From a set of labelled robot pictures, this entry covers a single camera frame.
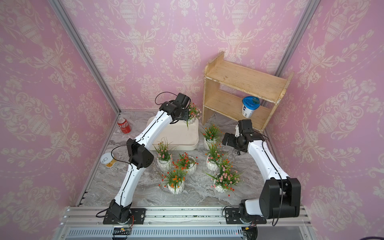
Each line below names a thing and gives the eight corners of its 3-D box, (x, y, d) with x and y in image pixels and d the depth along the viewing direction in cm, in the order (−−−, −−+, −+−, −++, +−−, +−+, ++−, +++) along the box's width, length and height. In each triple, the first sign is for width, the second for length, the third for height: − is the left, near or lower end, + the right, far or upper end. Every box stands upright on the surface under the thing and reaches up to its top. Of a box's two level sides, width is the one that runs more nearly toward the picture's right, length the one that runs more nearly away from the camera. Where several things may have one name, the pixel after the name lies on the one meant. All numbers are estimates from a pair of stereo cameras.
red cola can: (122, 134, 109) (115, 124, 100) (124, 127, 113) (118, 117, 104) (130, 134, 109) (124, 124, 100) (132, 127, 113) (126, 117, 104)
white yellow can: (107, 170, 92) (102, 165, 87) (104, 160, 96) (99, 155, 91) (117, 164, 94) (113, 160, 89) (113, 155, 98) (109, 150, 93)
